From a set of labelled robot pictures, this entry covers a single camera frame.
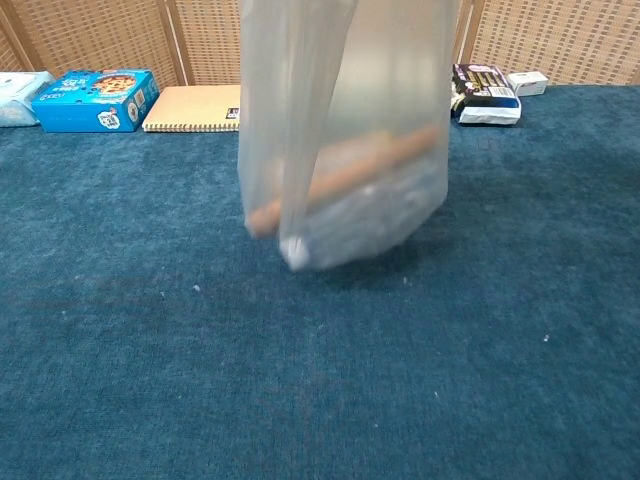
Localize small white box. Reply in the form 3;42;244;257
508;70;550;97

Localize light blue wet wipes pack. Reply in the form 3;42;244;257
0;70;55;128

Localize dark box with pink label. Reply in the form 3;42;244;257
279;149;449;271

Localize blue carpet table cover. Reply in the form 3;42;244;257
0;84;640;480

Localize kraft spiral notebook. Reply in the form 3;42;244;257
142;84;242;134

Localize clear plastic bag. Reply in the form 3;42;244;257
237;0;461;273

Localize blue cookie box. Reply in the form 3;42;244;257
30;68;161;134

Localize wooden rattan folding screen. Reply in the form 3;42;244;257
0;0;640;87

